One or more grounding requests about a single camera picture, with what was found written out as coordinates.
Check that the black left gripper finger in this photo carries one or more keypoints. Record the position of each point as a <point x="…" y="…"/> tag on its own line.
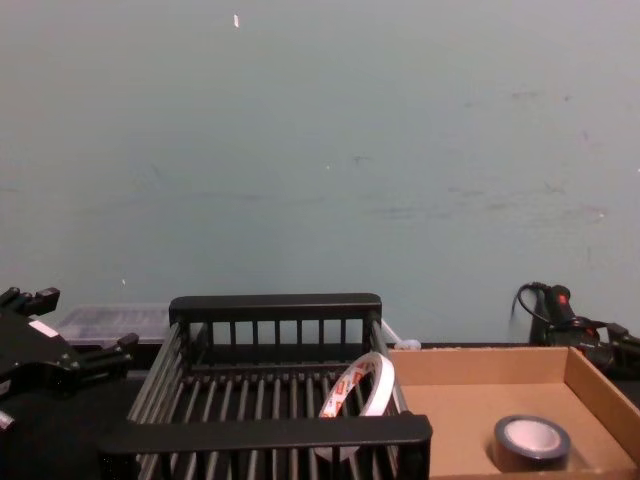
<point x="37" y="300"/>
<point x="107" y="357"/>

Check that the shallow brown cardboard tray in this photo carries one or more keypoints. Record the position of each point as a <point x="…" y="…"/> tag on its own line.
<point x="450" y="415"/>

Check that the black rack with steel bars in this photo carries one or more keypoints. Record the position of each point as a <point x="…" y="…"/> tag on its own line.
<point x="250" y="435"/>

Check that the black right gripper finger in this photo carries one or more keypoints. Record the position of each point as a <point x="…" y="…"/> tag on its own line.
<point x="627" y="347"/>

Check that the roll of white tape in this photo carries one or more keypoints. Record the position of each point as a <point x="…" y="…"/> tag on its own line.
<point x="382" y="392"/>

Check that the roll of silver tape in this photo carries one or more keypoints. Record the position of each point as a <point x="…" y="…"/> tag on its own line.
<point x="505" y="457"/>

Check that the black table cloth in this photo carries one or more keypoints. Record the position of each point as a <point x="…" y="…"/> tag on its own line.
<point x="117" y="405"/>

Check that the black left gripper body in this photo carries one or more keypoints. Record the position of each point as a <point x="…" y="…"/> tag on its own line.
<point x="35" y="355"/>

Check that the small white plastic piece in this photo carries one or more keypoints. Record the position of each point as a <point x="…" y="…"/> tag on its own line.
<point x="407" y="344"/>

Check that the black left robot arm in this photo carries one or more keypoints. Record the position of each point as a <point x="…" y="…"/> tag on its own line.
<point x="45" y="445"/>

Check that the clear plastic case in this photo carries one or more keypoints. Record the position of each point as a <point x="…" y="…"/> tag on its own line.
<point x="115" y="322"/>

